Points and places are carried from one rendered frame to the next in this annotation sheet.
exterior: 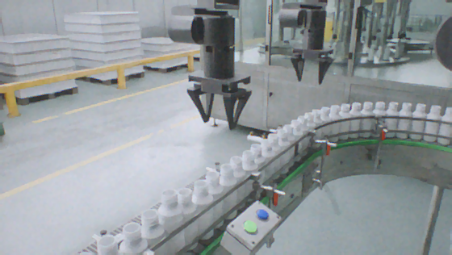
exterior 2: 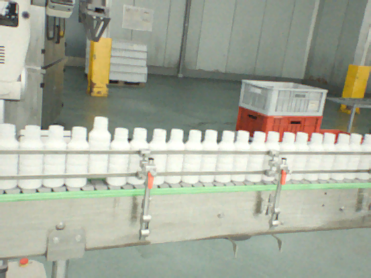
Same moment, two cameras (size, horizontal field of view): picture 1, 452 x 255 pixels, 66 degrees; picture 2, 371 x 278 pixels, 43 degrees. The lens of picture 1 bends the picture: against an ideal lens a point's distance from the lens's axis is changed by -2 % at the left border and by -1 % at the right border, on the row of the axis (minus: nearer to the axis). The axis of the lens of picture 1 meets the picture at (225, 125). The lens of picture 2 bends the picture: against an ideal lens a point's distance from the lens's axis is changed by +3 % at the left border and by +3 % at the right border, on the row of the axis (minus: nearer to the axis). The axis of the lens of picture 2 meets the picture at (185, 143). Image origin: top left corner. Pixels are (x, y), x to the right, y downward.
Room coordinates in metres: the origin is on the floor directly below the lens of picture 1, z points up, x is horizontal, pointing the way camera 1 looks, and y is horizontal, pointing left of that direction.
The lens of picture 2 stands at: (1.71, 0.95, 1.47)
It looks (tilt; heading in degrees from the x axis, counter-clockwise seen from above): 14 degrees down; 209
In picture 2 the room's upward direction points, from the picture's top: 7 degrees clockwise
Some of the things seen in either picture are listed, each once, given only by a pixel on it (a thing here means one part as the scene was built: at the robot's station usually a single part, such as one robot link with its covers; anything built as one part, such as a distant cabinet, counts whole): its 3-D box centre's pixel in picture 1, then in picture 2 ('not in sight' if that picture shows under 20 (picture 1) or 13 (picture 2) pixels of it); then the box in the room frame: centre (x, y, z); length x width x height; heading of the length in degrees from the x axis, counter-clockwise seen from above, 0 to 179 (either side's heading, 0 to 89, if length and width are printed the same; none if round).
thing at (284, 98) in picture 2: not in sight; (281, 98); (-2.08, -0.26, 1.00); 0.61 x 0.41 x 0.22; 152
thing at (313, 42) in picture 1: (313, 41); not in sight; (1.01, -0.25, 1.51); 0.10 x 0.07 x 0.07; 55
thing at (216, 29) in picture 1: (215, 31); not in sight; (0.65, 0.02, 1.57); 0.07 x 0.06 x 0.07; 56
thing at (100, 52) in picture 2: not in sight; (99, 66); (-5.23, -4.96, 0.55); 0.40 x 0.40 x 1.10; 55
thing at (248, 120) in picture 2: not in sight; (277, 123); (-2.09, -0.26, 0.78); 0.61 x 0.41 x 0.22; 151
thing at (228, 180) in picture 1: (227, 191); (6, 156); (0.92, 0.00, 1.08); 0.06 x 0.06 x 0.17
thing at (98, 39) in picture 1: (104, 46); not in sight; (7.48, 2.53, 0.67); 1.23 x 1.04 x 1.35; 56
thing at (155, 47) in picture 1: (160, 53); not in sight; (8.65, 1.58, 0.33); 1.23 x 1.04 x 0.66; 54
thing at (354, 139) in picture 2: not in sight; (351, 156); (-0.05, 0.68, 1.08); 0.06 x 0.06 x 0.17
